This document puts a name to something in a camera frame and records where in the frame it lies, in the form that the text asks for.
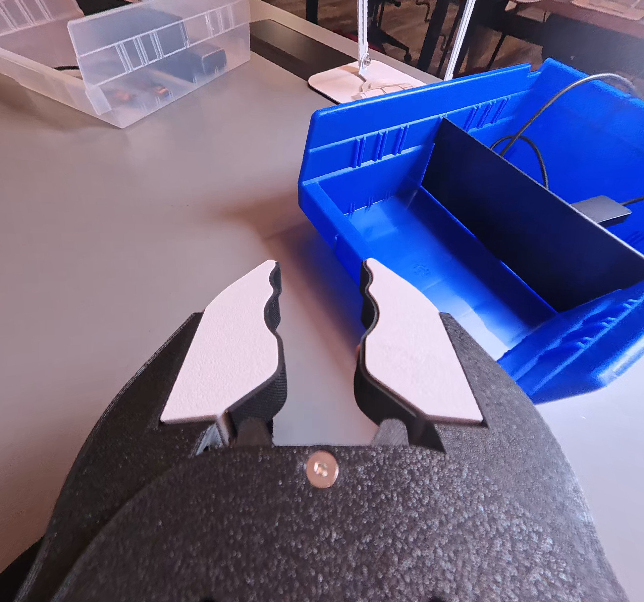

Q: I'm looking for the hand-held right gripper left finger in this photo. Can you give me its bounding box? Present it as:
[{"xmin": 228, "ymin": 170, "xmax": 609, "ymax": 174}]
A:
[{"xmin": 160, "ymin": 260, "xmax": 289, "ymax": 447}]

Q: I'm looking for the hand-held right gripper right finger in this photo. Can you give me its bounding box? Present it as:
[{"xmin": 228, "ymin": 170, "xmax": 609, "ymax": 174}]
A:
[{"xmin": 353, "ymin": 258, "xmax": 485, "ymax": 454}]

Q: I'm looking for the clear plastic bin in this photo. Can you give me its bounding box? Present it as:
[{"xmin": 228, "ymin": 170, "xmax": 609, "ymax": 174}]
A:
[{"xmin": 0, "ymin": 0, "xmax": 252, "ymax": 129}]

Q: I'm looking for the blue plastic bin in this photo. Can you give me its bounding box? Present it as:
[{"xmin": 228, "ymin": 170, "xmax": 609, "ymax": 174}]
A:
[{"xmin": 298, "ymin": 58, "xmax": 644, "ymax": 404}]

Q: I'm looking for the small black USB hub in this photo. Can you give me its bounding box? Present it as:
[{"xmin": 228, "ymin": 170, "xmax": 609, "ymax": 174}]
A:
[{"xmin": 571, "ymin": 196, "xmax": 632, "ymax": 225}]

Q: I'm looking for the thin black cable with strap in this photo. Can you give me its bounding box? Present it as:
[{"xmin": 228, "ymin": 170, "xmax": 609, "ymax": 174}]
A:
[{"xmin": 500, "ymin": 73, "xmax": 644, "ymax": 208}]

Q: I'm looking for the black divider of blue bin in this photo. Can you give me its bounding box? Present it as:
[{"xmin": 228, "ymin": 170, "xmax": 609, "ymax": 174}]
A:
[{"xmin": 422, "ymin": 118, "xmax": 644, "ymax": 313}]

